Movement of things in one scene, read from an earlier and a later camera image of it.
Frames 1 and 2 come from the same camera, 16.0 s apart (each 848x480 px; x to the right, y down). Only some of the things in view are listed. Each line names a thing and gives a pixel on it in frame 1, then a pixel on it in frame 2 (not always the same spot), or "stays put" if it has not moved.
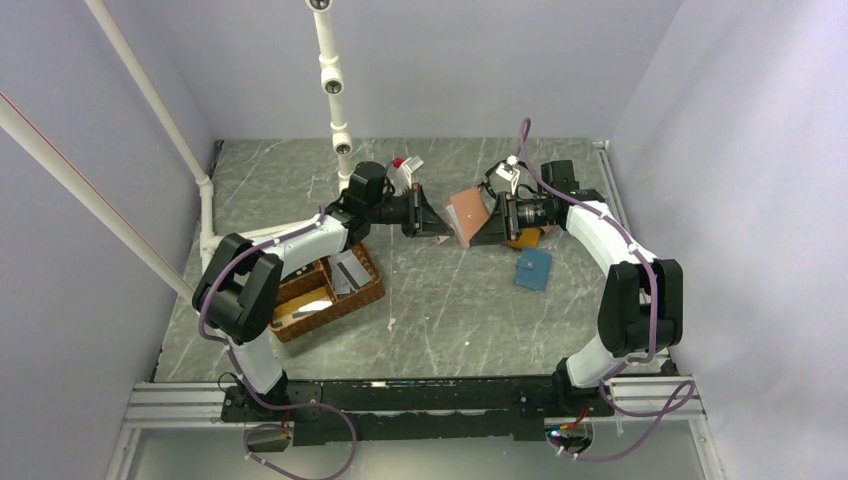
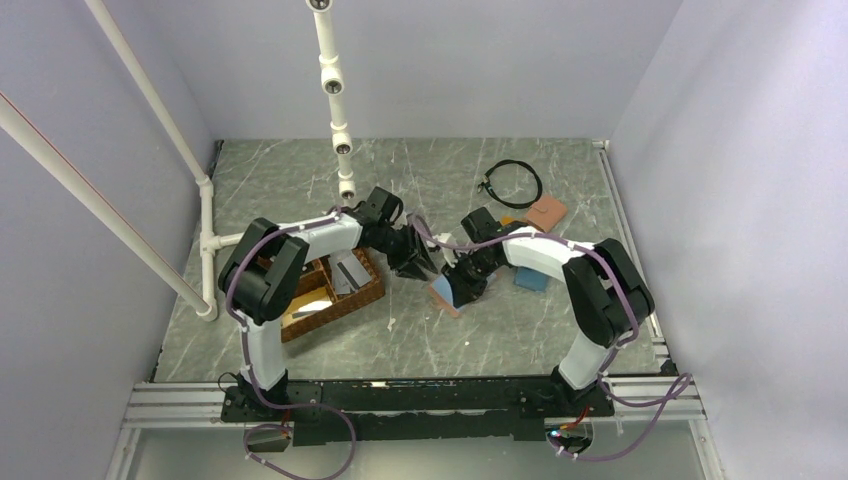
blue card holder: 533,270 stays put
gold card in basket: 299,308 stays put
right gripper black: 502,224 to 464,290
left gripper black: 422,217 to 414,254
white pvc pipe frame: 26,131 stays put
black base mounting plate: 415,411 stays put
